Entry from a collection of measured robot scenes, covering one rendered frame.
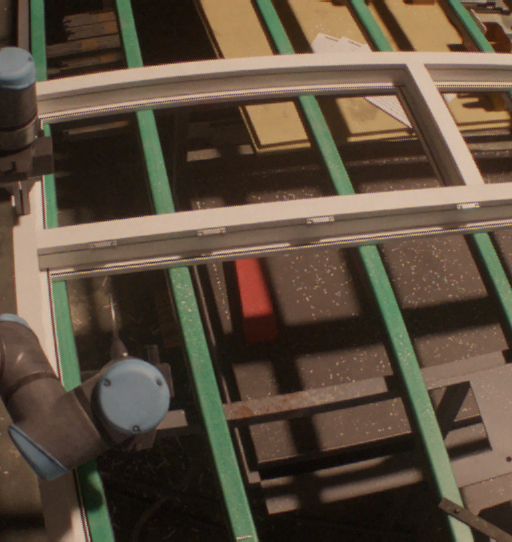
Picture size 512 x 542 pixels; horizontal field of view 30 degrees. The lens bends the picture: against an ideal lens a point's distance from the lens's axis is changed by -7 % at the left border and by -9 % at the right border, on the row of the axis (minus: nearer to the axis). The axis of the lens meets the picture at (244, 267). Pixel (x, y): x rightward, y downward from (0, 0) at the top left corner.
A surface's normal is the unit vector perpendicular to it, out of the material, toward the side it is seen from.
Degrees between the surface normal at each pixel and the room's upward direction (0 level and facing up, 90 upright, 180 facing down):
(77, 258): 90
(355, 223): 90
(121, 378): 37
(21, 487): 0
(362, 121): 0
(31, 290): 0
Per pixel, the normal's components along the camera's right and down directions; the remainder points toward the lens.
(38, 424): -0.18, -0.52
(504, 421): 0.06, -0.63
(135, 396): 0.23, -0.09
